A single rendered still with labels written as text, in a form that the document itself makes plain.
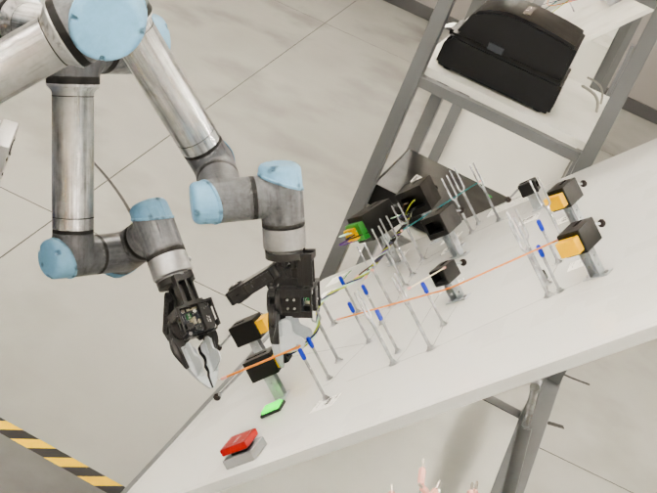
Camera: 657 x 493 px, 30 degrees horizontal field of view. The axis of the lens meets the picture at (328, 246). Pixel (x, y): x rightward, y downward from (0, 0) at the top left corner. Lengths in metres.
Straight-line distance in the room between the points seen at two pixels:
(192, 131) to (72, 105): 0.23
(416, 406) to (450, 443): 1.02
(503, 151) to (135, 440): 2.20
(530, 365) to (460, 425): 1.18
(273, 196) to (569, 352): 0.62
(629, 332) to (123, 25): 0.86
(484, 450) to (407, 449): 0.22
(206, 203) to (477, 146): 3.25
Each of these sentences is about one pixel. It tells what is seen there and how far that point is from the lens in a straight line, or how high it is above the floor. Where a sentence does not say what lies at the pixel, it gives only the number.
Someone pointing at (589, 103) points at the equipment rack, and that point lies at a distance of 3.28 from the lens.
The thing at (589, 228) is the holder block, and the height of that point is 1.60.
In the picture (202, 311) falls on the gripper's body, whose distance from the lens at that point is 2.23.
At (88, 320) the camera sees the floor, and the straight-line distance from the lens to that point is 4.24.
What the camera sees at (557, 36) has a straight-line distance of 2.95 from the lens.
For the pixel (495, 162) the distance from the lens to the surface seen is 5.25.
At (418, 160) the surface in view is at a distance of 3.36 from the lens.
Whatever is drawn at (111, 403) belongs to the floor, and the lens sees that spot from 3.90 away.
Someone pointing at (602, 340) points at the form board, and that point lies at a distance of 1.72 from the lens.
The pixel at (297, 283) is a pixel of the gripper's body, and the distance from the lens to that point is 2.14.
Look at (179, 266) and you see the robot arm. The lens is 2.25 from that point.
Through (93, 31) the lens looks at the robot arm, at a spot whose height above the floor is 1.62.
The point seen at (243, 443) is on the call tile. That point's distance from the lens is 1.97.
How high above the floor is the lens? 2.25
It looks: 25 degrees down
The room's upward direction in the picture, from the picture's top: 23 degrees clockwise
